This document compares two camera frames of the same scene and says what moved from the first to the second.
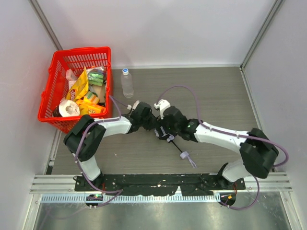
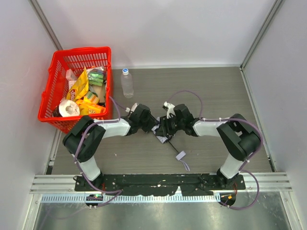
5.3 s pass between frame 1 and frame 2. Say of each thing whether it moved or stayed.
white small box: stayed
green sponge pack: stayed
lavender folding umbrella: moved
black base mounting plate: stayed
